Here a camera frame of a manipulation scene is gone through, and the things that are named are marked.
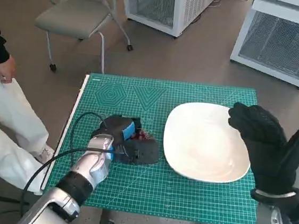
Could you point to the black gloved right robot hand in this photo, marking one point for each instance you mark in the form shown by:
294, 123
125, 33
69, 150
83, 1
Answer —
267, 137

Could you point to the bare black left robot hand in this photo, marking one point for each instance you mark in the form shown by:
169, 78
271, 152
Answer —
118, 126

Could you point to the red toy grape bunch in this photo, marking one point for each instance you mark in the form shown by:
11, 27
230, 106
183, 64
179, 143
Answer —
143, 135

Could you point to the white square plate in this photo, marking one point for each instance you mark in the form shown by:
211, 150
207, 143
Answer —
202, 144

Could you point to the green cutting mat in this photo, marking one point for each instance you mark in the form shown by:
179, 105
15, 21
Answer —
156, 195

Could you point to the white mesh cabinet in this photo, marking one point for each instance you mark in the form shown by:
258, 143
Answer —
279, 45
176, 10

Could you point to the person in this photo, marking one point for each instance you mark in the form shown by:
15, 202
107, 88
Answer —
9, 118

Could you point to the grey chair with castors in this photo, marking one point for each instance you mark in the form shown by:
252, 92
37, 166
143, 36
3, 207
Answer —
71, 15

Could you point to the person's hand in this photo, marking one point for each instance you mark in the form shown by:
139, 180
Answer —
5, 68

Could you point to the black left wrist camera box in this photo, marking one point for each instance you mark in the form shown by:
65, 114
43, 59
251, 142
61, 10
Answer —
142, 151

